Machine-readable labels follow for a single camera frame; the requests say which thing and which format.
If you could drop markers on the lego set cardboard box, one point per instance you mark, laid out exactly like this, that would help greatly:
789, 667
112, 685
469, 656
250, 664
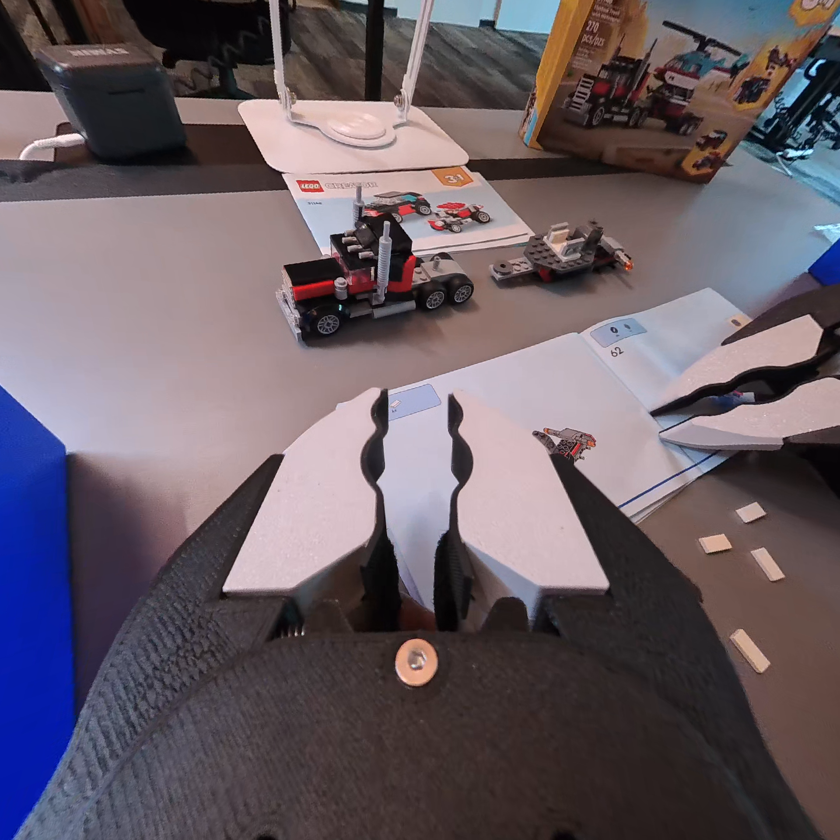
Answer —
656, 85

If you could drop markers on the open lego instruction booklet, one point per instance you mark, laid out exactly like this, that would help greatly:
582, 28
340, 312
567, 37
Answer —
590, 407

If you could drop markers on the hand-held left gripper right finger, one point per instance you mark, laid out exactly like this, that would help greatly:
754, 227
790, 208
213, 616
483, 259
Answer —
518, 505

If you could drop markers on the dark grey power station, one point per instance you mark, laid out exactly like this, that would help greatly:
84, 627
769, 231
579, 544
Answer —
118, 98

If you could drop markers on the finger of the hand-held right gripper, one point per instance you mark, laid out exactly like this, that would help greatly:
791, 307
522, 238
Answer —
754, 354
735, 430

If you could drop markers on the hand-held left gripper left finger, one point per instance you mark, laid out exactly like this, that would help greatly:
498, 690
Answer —
308, 505

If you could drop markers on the black and red lego truck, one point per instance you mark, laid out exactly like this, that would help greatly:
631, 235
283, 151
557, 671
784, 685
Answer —
367, 282

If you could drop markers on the grey lego helicopter base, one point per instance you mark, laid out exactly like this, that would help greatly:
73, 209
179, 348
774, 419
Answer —
558, 256

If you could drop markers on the closed lego instruction booklet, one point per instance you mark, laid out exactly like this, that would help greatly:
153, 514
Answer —
459, 203

